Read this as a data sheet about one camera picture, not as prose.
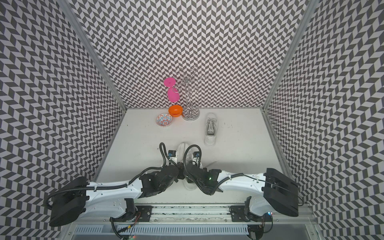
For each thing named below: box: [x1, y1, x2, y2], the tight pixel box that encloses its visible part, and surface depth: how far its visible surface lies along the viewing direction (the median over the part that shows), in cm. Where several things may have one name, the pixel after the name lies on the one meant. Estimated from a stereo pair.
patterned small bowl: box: [155, 112, 173, 127], surface depth 111 cm
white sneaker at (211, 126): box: [204, 112, 218, 146], surface depth 98 cm
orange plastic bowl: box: [168, 104, 184, 118], surface depth 116 cm
